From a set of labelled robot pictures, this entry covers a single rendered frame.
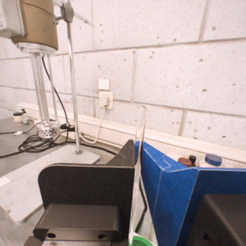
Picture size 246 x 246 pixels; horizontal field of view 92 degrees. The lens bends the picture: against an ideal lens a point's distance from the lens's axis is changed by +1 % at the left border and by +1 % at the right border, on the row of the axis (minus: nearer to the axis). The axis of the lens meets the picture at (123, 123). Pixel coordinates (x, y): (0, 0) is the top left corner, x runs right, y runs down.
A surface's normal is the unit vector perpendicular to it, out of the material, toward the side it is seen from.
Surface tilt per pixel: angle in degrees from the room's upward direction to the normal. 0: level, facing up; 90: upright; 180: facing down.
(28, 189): 0
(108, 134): 90
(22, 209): 0
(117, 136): 90
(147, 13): 90
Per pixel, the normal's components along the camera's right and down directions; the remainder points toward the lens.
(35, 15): 0.64, 0.27
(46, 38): 0.82, 0.22
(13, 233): 0.05, -0.95
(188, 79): -0.46, 0.26
